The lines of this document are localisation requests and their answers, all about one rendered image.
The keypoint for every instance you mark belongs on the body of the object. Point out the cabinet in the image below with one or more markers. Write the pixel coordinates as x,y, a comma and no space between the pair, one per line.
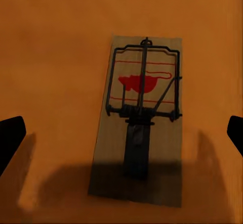
54,57

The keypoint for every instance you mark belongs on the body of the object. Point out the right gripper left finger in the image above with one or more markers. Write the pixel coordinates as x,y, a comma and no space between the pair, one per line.
12,132

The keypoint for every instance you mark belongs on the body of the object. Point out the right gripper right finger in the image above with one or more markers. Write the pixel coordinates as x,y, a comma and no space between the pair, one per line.
235,132

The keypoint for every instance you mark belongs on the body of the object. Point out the mousetrap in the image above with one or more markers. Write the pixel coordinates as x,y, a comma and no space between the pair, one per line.
138,152

